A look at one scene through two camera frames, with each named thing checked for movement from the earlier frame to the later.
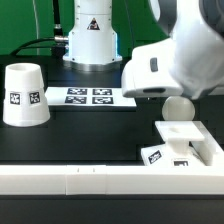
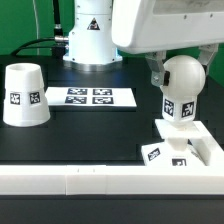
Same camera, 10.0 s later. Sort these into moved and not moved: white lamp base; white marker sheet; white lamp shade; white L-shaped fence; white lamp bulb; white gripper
Moved: white lamp bulb; white gripper
Not moved: white lamp shade; white lamp base; white marker sheet; white L-shaped fence
